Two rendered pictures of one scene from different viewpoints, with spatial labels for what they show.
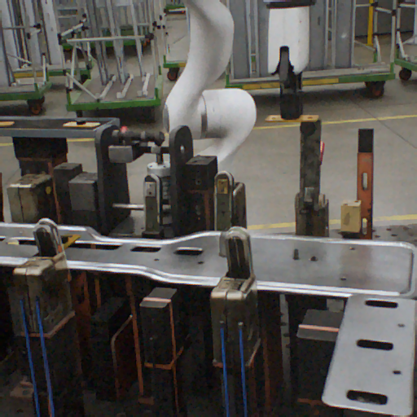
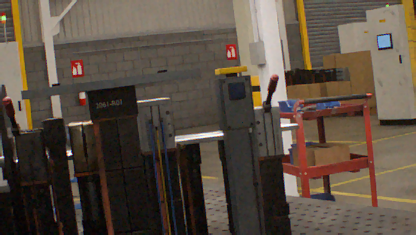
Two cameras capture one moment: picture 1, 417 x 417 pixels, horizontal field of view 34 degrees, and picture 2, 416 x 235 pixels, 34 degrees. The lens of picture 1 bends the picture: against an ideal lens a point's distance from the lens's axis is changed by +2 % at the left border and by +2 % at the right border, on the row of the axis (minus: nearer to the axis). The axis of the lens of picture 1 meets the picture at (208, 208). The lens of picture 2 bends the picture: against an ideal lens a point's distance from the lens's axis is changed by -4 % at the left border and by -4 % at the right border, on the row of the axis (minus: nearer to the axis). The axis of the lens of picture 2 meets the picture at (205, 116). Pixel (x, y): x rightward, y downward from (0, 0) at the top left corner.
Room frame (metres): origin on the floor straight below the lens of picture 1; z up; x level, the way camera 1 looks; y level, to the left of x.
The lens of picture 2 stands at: (3.06, -0.14, 1.14)
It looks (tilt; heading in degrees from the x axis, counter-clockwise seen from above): 3 degrees down; 152
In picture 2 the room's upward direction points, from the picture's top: 7 degrees counter-clockwise
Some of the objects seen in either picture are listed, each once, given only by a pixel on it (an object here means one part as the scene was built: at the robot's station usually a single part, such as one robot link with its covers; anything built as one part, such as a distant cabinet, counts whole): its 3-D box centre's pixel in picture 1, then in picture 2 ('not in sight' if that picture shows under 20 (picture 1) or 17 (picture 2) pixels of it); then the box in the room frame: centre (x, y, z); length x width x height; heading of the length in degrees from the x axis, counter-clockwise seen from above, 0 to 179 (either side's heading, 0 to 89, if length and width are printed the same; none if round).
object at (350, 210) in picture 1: (351, 291); not in sight; (1.20, -0.27, 0.88); 0.04 x 0.04 x 0.36; 71
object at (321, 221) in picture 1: (313, 283); not in sight; (1.27, -0.20, 0.88); 0.07 x 0.06 x 0.35; 161
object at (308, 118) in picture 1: (291, 116); not in sight; (1.11, -0.15, 1.25); 0.08 x 0.04 x 0.01; 71
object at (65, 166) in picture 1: (78, 246); (65, 204); (1.50, 0.31, 0.90); 0.05 x 0.05 x 0.40; 71
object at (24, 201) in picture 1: (40, 259); (93, 201); (1.46, 0.39, 0.89); 0.13 x 0.11 x 0.38; 161
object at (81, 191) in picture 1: (99, 255); (39, 210); (1.46, 0.26, 0.89); 0.13 x 0.11 x 0.38; 161
